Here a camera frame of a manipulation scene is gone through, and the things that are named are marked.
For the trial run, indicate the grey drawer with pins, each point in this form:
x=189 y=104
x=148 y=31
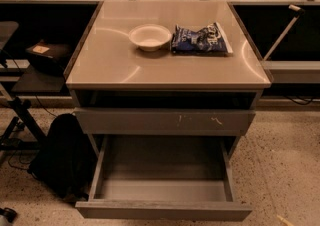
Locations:
x=163 y=177
x=194 y=122

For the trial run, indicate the black box with label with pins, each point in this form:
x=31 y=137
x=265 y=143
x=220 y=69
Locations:
x=49 y=58

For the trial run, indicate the black backpack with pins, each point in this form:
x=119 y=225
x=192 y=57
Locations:
x=66 y=160

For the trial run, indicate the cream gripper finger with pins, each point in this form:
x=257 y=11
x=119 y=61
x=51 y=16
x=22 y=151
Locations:
x=284 y=221

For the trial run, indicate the black shelf board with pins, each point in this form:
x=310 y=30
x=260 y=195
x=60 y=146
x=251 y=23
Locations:
x=35 y=82

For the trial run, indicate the grey drawer cabinet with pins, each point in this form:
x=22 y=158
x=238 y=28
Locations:
x=111 y=72

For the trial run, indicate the blue chip bag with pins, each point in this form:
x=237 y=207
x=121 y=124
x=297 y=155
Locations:
x=209 y=39

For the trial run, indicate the black stand frame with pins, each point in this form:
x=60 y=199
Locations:
x=22 y=118

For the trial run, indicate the white bowl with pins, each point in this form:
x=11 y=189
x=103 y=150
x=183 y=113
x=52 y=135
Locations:
x=149 y=37

